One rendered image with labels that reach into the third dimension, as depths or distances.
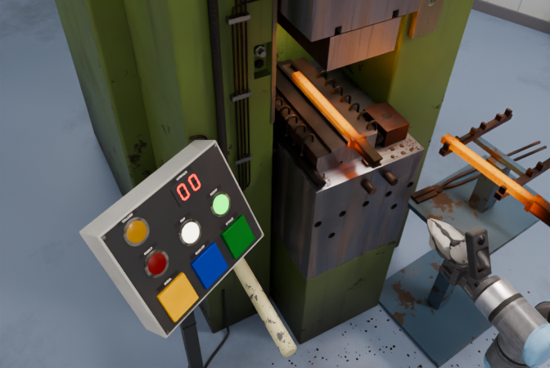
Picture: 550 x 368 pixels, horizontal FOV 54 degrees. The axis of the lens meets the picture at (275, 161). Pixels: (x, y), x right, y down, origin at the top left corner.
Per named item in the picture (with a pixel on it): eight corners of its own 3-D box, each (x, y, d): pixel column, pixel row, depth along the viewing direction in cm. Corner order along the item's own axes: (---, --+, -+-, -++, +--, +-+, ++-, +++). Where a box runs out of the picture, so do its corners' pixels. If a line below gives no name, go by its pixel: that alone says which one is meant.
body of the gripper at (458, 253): (435, 268, 130) (470, 308, 123) (444, 247, 124) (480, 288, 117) (459, 256, 133) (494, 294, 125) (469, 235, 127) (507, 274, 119)
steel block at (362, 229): (398, 238, 193) (425, 149, 161) (306, 280, 180) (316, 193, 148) (316, 142, 227) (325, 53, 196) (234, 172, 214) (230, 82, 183)
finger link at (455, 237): (424, 231, 136) (448, 258, 130) (430, 216, 132) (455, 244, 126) (434, 226, 137) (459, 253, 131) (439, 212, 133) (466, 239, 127)
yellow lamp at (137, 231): (151, 239, 109) (148, 226, 106) (129, 248, 107) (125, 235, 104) (146, 228, 111) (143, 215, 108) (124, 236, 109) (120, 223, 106)
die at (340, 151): (373, 151, 160) (377, 130, 154) (315, 174, 153) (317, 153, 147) (302, 75, 186) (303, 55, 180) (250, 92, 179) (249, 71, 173)
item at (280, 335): (298, 352, 150) (299, 343, 146) (281, 361, 148) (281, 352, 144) (231, 238, 177) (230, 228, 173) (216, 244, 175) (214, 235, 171)
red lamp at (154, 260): (171, 271, 112) (169, 258, 109) (150, 280, 111) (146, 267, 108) (166, 259, 114) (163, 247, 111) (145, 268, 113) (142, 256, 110)
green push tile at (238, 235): (256, 238, 129) (243, 214, 127) (236, 259, 125) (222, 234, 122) (251, 237, 131) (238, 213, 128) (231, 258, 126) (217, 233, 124)
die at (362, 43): (394, 50, 135) (401, 16, 128) (326, 72, 128) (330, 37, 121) (308, -22, 161) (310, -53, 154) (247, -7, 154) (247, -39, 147)
